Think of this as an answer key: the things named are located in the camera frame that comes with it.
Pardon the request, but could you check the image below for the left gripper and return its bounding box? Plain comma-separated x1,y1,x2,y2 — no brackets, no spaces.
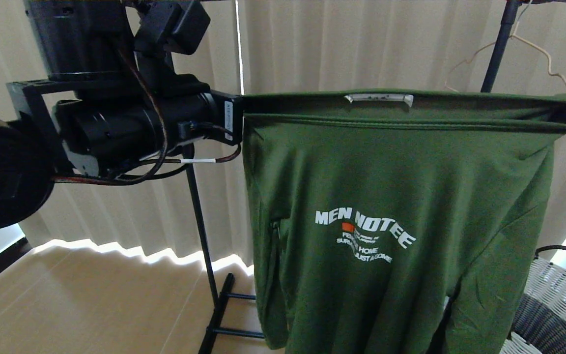
55,90,243,176

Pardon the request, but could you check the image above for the green long-sleeved shirt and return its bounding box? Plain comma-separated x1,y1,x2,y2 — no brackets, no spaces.
241,88,566,354

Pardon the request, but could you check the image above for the black clothes rack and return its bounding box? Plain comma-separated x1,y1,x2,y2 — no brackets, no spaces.
121,0,566,354

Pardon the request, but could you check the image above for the pink clothes hanger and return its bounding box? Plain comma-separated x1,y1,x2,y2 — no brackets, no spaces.
444,0,566,94

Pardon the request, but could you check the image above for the white laundry basket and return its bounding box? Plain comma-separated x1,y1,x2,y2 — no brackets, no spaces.
499,245,566,354

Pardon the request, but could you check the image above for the beige curtain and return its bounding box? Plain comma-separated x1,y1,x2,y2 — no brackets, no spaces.
0,0,566,268

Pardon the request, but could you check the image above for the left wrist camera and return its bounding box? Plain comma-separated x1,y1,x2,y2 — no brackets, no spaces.
135,0,211,96

